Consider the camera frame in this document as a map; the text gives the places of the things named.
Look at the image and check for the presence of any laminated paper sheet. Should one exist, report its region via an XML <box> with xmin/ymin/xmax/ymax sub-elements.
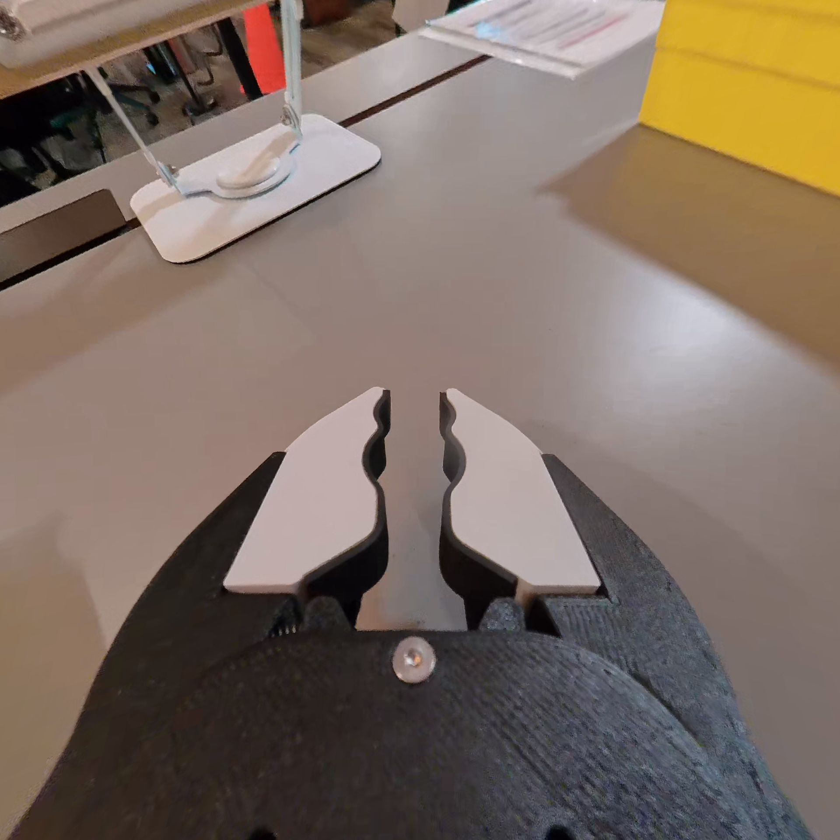
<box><xmin>420</xmin><ymin>0</ymin><xmax>667</xmax><ymax>81</ymax></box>

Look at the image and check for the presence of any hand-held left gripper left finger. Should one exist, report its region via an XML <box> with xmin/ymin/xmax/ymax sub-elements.
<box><xmin>223</xmin><ymin>387</ymin><xmax>391</xmax><ymax>611</ymax></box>

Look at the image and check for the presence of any grey desk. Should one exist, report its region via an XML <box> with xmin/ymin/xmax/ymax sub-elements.
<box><xmin>0</xmin><ymin>26</ymin><xmax>840</xmax><ymax>815</ymax></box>

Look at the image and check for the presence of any dark desk cable cover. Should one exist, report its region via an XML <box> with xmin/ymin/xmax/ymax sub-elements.
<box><xmin>0</xmin><ymin>190</ymin><xmax>127</xmax><ymax>284</ymax></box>

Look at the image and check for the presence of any white adjustable stand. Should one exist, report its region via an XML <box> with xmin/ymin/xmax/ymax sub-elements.
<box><xmin>0</xmin><ymin>0</ymin><xmax>382</xmax><ymax>265</ymax></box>

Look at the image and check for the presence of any yellow plastic bin stack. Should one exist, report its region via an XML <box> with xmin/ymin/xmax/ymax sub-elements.
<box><xmin>640</xmin><ymin>0</ymin><xmax>840</xmax><ymax>196</ymax></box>

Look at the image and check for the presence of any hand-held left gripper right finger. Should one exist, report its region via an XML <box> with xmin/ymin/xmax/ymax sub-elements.
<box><xmin>440</xmin><ymin>388</ymin><xmax>601</xmax><ymax>618</ymax></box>

